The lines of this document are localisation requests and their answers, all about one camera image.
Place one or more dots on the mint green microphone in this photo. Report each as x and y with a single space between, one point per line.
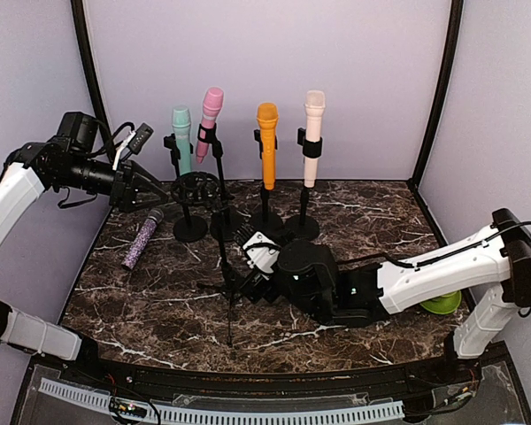
181 123

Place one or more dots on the orange microphone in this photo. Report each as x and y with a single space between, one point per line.
267 118

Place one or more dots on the black stand under cream microphone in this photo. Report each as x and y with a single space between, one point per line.
303 225

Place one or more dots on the black corner post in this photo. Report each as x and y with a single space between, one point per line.
88 66
441 90

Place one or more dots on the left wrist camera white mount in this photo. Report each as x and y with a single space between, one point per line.
132 144

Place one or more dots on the pink microphone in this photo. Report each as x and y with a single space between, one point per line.
212 105

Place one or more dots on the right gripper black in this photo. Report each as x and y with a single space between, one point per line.
254 289

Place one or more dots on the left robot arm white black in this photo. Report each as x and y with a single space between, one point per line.
68 161

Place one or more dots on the black stand under mint microphone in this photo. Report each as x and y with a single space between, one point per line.
188 228

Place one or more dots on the glitter microphone with silver grille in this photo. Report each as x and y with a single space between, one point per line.
144 234

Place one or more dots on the cream white microphone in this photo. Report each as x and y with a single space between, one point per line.
314 106

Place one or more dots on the left black corner post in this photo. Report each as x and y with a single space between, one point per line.
88 66

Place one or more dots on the black tripod stand with shock mount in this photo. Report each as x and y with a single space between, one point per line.
204 189

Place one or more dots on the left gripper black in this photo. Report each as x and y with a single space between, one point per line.
124 198

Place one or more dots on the green bowl on saucer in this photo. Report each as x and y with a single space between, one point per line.
444 304

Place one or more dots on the black stand under pink microphone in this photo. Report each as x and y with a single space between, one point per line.
226 219

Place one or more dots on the white slotted cable duct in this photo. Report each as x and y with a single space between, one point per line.
130 411

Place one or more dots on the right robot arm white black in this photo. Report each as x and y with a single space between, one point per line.
308 276

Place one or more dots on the black stand under orange microphone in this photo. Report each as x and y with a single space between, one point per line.
264 219

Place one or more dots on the right black corner post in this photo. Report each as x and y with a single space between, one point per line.
441 90

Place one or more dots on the black front rail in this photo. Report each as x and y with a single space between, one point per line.
411 379

